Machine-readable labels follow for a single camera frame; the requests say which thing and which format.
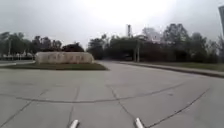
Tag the distant pale building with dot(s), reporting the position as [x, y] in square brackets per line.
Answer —
[152, 34]

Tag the tall pale tower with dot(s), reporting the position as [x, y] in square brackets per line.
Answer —
[128, 30]

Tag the grey paved plaza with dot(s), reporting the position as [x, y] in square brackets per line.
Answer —
[110, 90]

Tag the robot's own part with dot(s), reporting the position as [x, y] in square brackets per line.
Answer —
[139, 123]
[74, 124]

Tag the grey kerb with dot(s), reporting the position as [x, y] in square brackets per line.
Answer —
[180, 69]

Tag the pole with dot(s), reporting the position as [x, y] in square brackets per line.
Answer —
[138, 51]

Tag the row of trees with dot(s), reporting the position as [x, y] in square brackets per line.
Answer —
[40, 45]
[166, 46]

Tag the long pale stone monument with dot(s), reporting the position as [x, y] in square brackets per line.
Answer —
[63, 57]

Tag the grass strip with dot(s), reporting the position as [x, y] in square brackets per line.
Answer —
[193, 65]

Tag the grass patch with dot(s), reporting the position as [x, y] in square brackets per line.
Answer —
[60, 66]

